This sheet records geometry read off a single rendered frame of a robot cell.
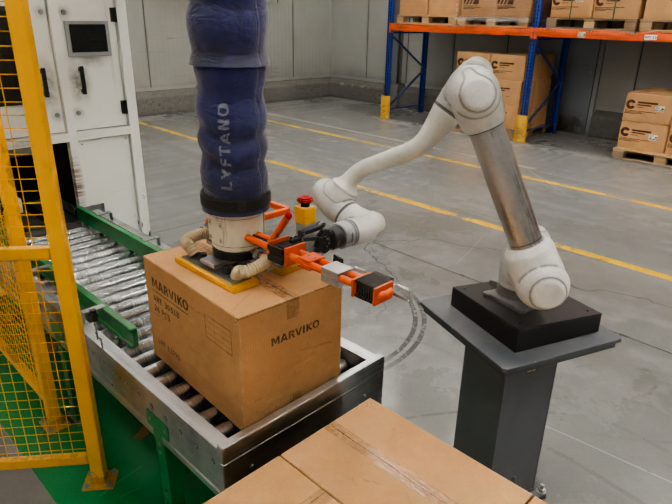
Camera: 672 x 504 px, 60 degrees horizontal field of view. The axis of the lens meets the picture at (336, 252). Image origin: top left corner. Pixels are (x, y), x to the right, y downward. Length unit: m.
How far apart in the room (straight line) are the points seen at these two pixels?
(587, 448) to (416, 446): 1.21
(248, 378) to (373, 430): 0.43
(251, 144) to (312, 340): 0.64
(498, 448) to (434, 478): 0.58
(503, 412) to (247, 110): 1.34
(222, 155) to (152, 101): 9.35
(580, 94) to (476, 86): 8.69
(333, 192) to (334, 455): 0.84
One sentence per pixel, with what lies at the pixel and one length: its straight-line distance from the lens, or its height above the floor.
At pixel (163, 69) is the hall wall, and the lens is 11.33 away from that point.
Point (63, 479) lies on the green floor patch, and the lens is 2.72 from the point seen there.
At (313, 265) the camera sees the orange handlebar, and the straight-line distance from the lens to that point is 1.65.
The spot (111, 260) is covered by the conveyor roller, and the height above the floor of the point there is 0.53.
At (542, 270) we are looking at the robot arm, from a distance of 1.79.
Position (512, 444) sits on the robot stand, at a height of 0.29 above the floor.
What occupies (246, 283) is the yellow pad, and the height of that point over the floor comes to 0.97.
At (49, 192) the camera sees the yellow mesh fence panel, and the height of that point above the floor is 1.20.
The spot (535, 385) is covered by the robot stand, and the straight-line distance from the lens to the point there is 2.24.
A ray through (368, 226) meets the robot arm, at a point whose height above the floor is 1.09.
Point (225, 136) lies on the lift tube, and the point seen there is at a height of 1.40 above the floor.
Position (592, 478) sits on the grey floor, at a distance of 2.76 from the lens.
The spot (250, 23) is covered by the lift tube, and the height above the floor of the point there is 1.71.
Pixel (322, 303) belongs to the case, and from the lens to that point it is 1.85.
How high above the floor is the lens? 1.74
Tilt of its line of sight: 22 degrees down
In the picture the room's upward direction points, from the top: 1 degrees clockwise
